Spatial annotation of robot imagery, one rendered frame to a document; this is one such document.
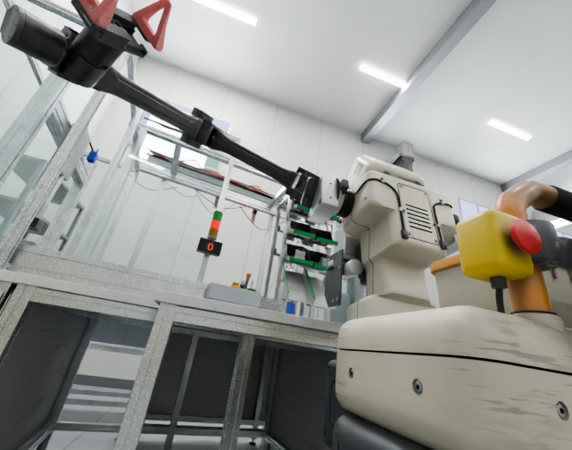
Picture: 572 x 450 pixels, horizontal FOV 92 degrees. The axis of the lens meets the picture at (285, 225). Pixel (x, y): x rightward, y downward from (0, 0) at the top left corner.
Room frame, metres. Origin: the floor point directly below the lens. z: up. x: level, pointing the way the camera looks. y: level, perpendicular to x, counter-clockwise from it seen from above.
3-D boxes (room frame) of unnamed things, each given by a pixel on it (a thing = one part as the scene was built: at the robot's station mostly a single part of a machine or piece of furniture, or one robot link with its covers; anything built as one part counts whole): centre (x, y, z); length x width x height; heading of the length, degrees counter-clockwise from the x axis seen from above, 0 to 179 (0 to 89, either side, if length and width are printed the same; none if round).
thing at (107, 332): (3.05, 1.50, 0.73); 0.62 x 0.42 x 0.23; 112
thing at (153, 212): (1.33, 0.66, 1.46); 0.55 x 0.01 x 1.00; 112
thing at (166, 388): (2.87, -0.06, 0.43); 2.20 x 0.38 x 0.86; 112
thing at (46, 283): (1.78, 0.33, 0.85); 1.50 x 1.41 x 0.03; 112
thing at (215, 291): (1.14, 0.16, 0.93); 0.21 x 0.07 x 0.06; 112
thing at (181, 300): (1.22, -0.03, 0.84); 0.90 x 0.70 x 0.03; 104
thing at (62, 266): (1.13, 0.36, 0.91); 0.89 x 0.06 x 0.11; 112
